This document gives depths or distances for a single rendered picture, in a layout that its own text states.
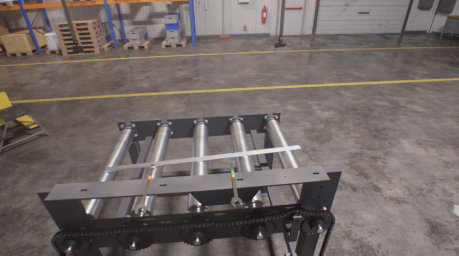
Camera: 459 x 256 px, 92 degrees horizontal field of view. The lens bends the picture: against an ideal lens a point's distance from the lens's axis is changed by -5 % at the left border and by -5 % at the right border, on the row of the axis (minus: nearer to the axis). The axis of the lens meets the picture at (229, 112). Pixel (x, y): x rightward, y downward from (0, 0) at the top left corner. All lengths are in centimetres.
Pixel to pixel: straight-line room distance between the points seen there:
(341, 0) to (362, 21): 137
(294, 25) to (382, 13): 380
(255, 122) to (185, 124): 59
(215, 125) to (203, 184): 101
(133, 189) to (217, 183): 35
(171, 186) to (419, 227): 231
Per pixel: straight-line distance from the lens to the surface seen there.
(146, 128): 204
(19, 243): 289
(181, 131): 201
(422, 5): 1306
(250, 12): 994
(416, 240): 270
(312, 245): 153
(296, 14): 1037
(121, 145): 183
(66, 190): 121
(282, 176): 106
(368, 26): 1192
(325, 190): 123
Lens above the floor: 190
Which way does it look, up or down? 29 degrees down
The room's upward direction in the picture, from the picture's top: 1 degrees counter-clockwise
